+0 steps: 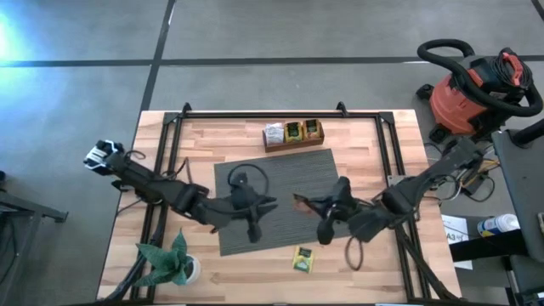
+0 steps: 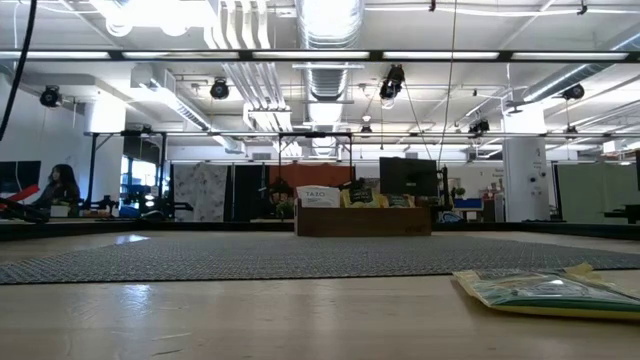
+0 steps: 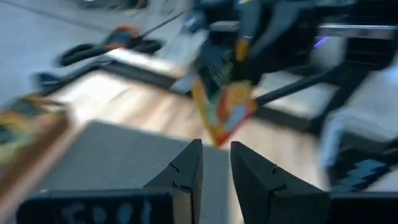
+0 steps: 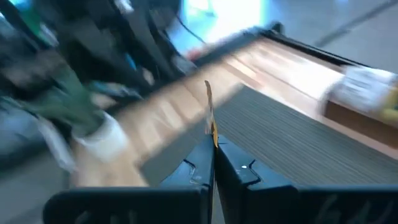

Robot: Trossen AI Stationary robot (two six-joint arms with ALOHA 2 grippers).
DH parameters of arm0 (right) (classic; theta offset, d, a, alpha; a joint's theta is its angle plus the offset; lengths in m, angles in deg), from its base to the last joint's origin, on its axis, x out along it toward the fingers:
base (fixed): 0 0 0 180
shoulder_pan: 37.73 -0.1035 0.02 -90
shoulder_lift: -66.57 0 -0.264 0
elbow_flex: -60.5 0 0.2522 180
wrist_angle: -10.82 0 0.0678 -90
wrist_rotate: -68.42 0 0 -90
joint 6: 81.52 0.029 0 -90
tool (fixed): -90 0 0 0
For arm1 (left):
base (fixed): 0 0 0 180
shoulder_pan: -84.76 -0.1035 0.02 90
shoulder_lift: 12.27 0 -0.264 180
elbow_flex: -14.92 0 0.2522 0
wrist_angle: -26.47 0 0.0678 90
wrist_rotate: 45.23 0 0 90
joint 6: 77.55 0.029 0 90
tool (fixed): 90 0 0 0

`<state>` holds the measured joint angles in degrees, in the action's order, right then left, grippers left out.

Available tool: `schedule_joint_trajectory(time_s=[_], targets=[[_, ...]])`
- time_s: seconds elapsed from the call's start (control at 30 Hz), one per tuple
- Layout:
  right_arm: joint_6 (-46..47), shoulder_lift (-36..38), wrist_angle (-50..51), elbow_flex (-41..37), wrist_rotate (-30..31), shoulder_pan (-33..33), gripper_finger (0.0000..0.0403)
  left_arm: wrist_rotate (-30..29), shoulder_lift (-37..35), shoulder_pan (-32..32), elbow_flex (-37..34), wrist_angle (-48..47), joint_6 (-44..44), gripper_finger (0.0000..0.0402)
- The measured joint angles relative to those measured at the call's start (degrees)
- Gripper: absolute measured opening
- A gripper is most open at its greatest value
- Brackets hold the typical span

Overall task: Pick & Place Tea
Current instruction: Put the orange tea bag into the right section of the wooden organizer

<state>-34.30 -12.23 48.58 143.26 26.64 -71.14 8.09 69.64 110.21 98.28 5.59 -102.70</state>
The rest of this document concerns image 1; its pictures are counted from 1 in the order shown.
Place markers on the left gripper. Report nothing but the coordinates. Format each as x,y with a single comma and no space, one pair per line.
248,206

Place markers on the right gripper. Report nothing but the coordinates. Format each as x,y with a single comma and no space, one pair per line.
340,204

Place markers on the orange black tea packet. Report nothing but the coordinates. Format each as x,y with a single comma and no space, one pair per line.
312,128
304,207

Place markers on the dark grey ribbed placemat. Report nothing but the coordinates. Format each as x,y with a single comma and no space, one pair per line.
297,170

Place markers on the green yellow tea packet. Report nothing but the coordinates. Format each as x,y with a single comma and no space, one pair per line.
293,132
303,259

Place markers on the brown wooden tea organizer box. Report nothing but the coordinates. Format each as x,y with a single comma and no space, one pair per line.
293,146

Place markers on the white orange tea packet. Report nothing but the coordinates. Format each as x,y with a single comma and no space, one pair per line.
274,133

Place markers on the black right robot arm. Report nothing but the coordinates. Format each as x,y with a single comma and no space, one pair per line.
425,178

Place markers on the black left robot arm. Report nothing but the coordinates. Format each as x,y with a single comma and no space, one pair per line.
149,185

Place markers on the green plant in white pot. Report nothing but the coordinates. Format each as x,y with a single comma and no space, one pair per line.
168,263

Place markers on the white paper sheet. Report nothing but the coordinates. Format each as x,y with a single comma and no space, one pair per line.
455,225

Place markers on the black power adapter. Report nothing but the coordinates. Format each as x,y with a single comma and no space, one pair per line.
474,183

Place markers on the orange black shop vacuum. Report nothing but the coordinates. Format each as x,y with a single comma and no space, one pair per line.
455,106

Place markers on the white blue spray can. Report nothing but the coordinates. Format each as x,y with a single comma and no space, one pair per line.
497,225

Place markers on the black side table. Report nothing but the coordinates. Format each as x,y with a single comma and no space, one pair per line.
525,191

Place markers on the black tube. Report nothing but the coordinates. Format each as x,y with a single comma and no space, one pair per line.
529,134

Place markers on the black aluminium table frame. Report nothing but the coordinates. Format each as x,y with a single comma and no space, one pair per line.
361,115

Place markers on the black cart frame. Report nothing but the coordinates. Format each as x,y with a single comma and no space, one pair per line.
25,208

